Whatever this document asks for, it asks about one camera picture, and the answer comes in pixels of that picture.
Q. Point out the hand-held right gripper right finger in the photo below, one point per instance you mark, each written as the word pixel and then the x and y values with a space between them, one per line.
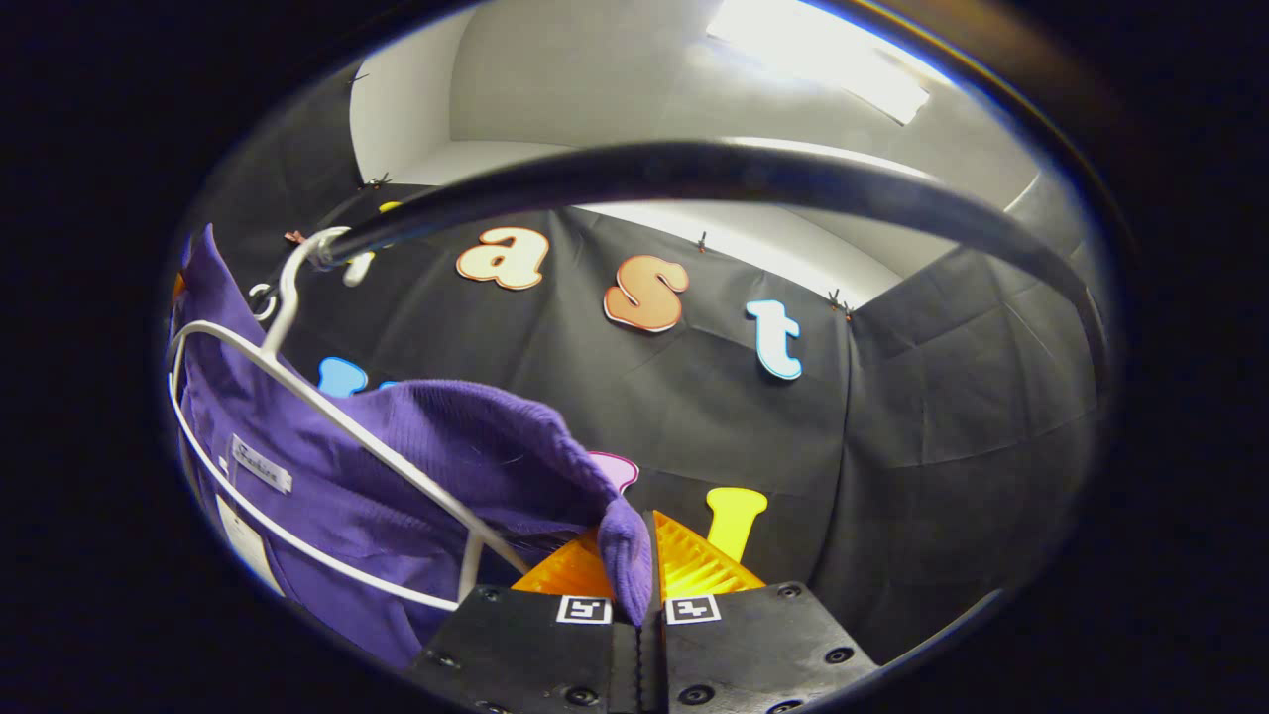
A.
pixel 753 645

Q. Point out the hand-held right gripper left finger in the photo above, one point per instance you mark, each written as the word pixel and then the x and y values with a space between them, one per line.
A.
pixel 535 654

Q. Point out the purple jacket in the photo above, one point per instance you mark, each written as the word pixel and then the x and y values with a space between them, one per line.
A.
pixel 397 486

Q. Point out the white clothes hanger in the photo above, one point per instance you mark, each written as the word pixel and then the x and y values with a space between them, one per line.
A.
pixel 297 392

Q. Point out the black clothes rack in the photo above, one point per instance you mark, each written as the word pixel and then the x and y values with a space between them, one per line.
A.
pixel 694 169

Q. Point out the black backdrop cloth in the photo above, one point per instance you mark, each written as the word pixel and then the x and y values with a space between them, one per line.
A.
pixel 942 397

